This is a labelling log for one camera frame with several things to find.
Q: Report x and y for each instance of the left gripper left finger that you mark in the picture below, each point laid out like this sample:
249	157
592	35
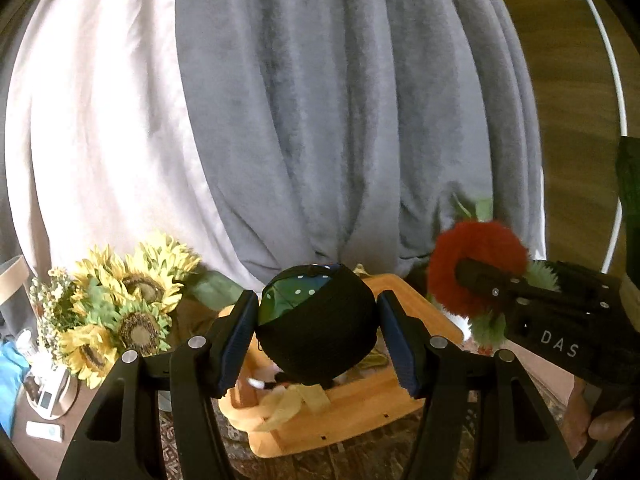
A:
202	370

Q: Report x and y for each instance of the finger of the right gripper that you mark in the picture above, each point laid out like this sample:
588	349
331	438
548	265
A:
490	283

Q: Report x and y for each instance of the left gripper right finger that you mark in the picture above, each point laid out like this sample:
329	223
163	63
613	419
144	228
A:
434	370

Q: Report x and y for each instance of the red fluffy strawberry plush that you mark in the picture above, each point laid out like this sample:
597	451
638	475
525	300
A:
510	255

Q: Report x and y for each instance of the green frog plush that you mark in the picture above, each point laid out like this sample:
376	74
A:
374	359

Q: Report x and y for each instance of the black green round plush ball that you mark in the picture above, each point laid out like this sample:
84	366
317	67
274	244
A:
316	322

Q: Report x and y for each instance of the black mouse plush toy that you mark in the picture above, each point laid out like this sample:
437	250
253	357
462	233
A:
281	379

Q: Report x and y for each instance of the person's right hand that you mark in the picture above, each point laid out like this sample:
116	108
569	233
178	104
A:
578	425

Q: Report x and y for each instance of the potted green plant white pot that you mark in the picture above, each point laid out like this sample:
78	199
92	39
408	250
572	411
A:
458	251

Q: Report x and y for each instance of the orange plastic storage crate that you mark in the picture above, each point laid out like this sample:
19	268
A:
355	408

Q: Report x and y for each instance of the patterned oriental rug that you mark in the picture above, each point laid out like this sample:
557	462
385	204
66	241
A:
381	453

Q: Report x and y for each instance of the sunflower bouquet in vase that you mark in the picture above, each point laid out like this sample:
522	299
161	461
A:
110	303

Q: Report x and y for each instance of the round tray with items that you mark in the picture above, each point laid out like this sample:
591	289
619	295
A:
50	388

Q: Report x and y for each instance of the white remote control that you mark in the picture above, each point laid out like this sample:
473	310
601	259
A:
45	431

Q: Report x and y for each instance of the blue folded cloth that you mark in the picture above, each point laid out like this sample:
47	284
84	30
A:
13	369

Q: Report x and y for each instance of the wooden chair backrest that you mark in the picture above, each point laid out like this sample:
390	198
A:
15	275

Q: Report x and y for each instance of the beige sheer curtain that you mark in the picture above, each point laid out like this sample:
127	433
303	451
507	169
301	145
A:
98	145

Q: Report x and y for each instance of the grey curtain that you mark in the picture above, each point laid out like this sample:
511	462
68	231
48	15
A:
353	130

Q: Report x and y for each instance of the white floor lamp pole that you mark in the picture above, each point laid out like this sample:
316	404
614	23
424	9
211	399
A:
603	60

